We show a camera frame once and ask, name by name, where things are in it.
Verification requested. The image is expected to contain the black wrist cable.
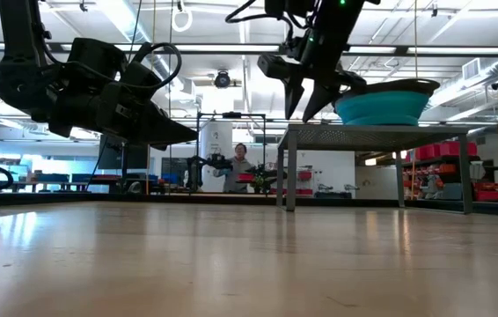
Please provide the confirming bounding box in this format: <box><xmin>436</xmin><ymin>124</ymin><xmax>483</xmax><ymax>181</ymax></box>
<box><xmin>129</xmin><ymin>41</ymin><xmax>183</xmax><ymax>92</ymax></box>
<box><xmin>224</xmin><ymin>0</ymin><xmax>295</xmax><ymax>43</ymax></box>

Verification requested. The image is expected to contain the white ceiling vent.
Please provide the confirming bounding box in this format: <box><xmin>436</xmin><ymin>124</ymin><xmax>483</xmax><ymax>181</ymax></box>
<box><xmin>461</xmin><ymin>57</ymin><xmax>481</xmax><ymax>82</ymax></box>

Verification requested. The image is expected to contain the blue collapsible colander bowl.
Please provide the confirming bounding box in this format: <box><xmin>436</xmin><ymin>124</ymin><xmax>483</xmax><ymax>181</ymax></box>
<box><xmin>333</xmin><ymin>78</ymin><xmax>441</xmax><ymax>127</ymax></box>

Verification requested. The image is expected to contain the black overhead rig bar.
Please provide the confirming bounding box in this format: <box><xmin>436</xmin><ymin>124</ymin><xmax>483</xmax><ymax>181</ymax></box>
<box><xmin>0</xmin><ymin>41</ymin><xmax>498</xmax><ymax>57</ymax></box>

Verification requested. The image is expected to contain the black overhead camera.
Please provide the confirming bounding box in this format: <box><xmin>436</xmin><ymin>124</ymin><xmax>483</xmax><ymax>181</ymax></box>
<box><xmin>213</xmin><ymin>69</ymin><xmax>231</xmax><ymax>90</ymax></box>

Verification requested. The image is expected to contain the person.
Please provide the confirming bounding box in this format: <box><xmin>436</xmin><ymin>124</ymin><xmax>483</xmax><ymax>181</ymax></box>
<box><xmin>212</xmin><ymin>142</ymin><xmax>255</xmax><ymax>194</ymax></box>

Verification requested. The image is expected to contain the black stand frame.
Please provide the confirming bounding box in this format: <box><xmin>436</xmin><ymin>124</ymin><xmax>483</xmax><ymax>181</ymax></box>
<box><xmin>194</xmin><ymin>111</ymin><xmax>267</xmax><ymax>195</ymax></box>

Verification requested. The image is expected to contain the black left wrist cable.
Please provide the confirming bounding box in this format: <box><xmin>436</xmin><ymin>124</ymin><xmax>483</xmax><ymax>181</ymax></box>
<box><xmin>129</xmin><ymin>41</ymin><xmax>183</xmax><ymax>92</ymax></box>

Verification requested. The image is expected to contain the white hanging ring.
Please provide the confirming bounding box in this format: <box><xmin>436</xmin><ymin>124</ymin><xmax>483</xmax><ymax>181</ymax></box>
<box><xmin>171</xmin><ymin>7</ymin><xmax>194</xmax><ymax>33</ymax></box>

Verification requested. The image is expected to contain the grey perforated metal shelf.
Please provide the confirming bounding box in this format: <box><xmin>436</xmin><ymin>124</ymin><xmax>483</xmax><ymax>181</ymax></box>
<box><xmin>276</xmin><ymin>123</ymin><xmax>473</xmax><ymax>216</ymax></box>

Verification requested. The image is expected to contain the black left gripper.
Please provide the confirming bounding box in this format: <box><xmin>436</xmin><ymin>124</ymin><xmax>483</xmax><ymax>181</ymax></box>
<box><xmin>48</xmin><ymin>37</ymin><xmax>200</xmax><ymax>151</ymax></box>

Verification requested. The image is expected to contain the white round column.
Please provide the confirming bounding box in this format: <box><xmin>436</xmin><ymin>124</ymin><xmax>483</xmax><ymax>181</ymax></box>
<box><xmin>199</xmin><ymin>121</ymin><xmax>234</xmax><ymax>193</ymax></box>

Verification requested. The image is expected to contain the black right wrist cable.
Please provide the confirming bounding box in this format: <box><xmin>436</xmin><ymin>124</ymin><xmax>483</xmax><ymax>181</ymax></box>
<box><xmin>224</xmin><ymin>0</ymin><xmax>295</xmax><ymax>43</ymax></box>

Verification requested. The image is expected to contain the storage shelf rack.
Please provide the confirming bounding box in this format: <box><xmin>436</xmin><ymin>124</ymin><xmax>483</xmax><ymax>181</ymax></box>
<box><xmin>400</xmin><ymin>153</ymin><xmax>498</xmax><ymax>203</ymax></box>

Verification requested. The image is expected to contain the red storage bin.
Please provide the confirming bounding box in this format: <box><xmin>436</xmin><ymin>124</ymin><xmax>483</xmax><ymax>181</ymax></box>
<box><xmin>414</xmin><ymin>144</ymin><xmax>442</xmax><ymax>161</ymax></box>
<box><xmin>440</xmin><ymin>140</ymin><xmax>479</xmax><ymax>158</ymax></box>

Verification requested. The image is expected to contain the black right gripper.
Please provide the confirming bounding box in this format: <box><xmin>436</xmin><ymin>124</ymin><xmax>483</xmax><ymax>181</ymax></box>
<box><xmin>256</xmin><ymin>0</ymin><xmax>369</xmax><ymax>124</ymax></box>

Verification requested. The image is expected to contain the black monitor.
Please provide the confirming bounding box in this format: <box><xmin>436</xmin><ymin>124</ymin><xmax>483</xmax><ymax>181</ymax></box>
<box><xmin>98</xmin><ymin>134</ymin><xmax>152</xmax><ymax>171</ymax></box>

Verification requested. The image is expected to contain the black aluminium table frame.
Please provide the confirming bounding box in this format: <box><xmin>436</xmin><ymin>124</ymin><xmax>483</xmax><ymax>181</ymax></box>
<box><xmin>0</xmin><ymin>191</ymin><xmax>498</xmax><ymax>219</ymax></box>

